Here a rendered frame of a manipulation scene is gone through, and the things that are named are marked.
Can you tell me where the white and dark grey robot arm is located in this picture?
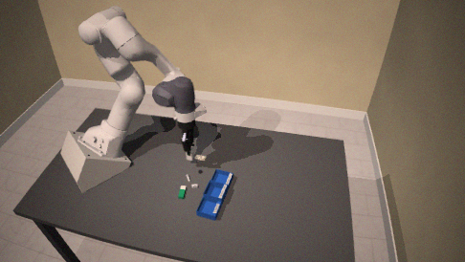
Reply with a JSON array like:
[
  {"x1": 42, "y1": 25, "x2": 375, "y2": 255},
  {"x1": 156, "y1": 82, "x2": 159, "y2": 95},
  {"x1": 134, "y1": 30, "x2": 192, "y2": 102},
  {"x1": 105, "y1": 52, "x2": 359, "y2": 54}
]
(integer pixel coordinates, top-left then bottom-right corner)
[{"x1": 77, "y1": 6, "x2": 207, "y2": 158}]

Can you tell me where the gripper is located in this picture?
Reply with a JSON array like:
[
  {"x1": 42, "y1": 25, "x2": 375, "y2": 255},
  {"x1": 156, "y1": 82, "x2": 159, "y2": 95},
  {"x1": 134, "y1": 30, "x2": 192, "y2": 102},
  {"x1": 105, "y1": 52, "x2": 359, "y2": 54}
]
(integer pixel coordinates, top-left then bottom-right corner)
[{"x1": 178, "y1": 120, "x2": 195, "y2": 161}]

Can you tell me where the cream domino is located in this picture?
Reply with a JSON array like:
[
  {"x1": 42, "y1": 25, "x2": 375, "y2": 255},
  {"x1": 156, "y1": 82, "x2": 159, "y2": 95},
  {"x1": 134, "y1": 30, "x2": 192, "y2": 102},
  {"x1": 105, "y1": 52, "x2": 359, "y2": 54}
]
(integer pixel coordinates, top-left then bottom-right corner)
[{"x1": 195, "y1": 155, "x2": 206, "y2": 161}]

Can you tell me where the blue rack of three labelled bins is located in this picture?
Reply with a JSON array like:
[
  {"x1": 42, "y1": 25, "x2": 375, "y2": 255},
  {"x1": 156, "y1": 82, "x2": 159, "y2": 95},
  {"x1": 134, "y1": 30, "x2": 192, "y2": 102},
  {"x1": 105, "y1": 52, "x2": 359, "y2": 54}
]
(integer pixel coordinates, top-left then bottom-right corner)
[{"x1": 196, "y1": 169, "x2": 233, "y2": 221}]

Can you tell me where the green and white eraser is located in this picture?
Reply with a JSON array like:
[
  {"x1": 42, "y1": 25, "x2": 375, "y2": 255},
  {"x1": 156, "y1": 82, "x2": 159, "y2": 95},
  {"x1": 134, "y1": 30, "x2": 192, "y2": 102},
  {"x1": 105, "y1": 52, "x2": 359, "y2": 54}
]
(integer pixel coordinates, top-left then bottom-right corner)
[{"x1": 178, "y1": 186, "x2": 187, "y2": 199}]

